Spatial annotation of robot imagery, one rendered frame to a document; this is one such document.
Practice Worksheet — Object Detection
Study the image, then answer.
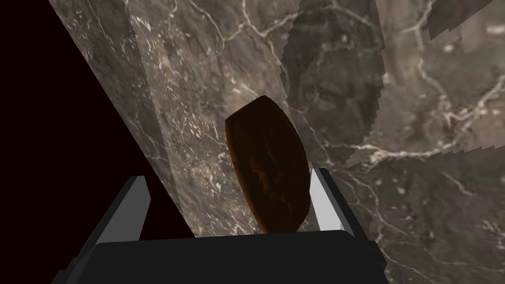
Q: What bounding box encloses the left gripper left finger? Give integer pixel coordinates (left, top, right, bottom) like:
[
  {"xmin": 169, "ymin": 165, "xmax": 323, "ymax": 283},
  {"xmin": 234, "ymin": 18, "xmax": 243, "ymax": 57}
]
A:
[{"xmin": 77, "ymin": 175, "xmax": 152, "ymax": 263}]

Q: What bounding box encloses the brown bread loaf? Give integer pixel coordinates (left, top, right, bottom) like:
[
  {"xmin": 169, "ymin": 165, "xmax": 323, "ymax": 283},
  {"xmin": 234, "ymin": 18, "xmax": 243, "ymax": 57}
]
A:
[{"xmin": 224, "ymin": 95, "xmax": 312, "ymax": 234}]

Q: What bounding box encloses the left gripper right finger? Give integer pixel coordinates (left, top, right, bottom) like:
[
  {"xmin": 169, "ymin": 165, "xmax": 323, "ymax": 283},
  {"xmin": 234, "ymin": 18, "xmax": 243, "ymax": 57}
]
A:
[{"xmin": 309, "ymin": 167, "xmax": 369, "ymax": 242}]

